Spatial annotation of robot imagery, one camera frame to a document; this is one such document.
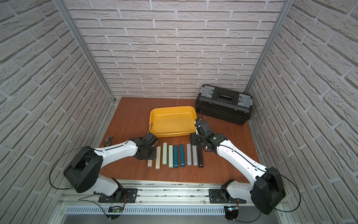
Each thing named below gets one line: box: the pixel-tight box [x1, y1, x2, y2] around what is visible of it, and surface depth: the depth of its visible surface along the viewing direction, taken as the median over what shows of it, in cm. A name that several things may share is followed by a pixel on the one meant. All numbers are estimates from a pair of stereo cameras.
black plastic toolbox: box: [194, 84, 254, 126], surface depth 99 cm
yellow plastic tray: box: [149, 105, 198, 138], surface depth 108 cm
